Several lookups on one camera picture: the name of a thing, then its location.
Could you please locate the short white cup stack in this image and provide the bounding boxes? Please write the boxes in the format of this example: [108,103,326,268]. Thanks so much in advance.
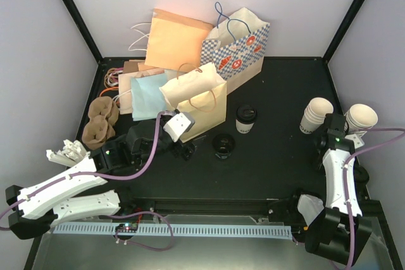
[299,97,334,134]

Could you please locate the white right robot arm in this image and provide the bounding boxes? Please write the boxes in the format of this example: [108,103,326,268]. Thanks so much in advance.
[287,113,372,267]

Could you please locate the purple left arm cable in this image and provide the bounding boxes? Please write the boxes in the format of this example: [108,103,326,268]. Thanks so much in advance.
[0,110,175,252]

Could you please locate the black frame post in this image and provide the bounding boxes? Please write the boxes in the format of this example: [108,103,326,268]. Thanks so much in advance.
[323,0,366,63]
[62,0,103,63]

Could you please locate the white takeout coffee cup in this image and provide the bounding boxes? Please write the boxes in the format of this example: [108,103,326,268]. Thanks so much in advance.
[235,119,256,134]

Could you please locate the flat brown paper bags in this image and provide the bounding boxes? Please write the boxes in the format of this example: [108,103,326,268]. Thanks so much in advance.
[104,59,165,114]

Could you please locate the black frame post right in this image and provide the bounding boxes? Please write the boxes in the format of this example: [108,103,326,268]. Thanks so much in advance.
[323,0,366,63]

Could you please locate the black lidded coffee cup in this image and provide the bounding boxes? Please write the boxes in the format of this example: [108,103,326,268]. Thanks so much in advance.
[212,133,236,160]

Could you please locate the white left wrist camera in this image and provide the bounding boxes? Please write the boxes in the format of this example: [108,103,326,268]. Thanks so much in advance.
[163,112,195,142]

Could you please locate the brown pulp carrier stack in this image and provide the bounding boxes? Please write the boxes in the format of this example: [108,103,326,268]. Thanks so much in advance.
[82,96,119,150]

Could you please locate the black cup lid stack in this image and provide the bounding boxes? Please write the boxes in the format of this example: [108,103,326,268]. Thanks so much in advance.
[353,163,370,185]

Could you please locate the blue checkered paper bag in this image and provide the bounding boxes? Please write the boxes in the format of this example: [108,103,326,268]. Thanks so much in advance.
[200,2,270,94]

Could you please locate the black coffee cup lid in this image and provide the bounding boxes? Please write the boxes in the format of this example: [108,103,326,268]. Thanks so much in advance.
[236,104,258,124]

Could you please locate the black frame post left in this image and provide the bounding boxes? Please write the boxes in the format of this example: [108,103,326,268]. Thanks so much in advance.
[62,0,103,63]

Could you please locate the beige kraft paper bag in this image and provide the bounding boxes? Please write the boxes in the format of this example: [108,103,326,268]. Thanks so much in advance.
[159,62,227,142]

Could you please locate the tall white cup stack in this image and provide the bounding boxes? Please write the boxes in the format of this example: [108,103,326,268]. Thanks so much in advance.
[345,104,378,137]

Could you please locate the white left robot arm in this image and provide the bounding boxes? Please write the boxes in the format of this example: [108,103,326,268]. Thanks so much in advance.
[5,118,195,240]

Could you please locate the orange paper bag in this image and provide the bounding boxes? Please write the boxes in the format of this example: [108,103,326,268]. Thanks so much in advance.
[145,8,213,70]

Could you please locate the light blue paper bag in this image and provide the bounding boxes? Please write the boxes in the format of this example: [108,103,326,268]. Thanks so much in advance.
[130,73,167,121]

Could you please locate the light blue cable duct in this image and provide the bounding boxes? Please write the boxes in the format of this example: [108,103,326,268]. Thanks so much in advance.
[53,222,292,240]

